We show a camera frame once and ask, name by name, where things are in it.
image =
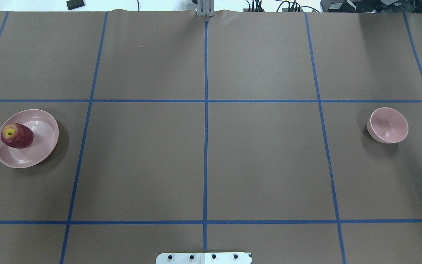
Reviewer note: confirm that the brown table mat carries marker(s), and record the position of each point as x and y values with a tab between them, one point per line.
239	132

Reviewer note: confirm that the small black box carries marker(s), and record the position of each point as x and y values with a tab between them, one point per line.
74	4

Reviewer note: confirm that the black electronics box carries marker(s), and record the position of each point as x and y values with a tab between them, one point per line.
337	6

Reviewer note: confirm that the pink plate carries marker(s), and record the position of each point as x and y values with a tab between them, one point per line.
45	137

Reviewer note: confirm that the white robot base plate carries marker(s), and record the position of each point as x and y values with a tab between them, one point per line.
204	258

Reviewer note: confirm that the pink bowl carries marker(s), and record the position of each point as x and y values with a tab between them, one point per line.
387	126

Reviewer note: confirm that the red apple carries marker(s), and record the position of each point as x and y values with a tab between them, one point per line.
17	136

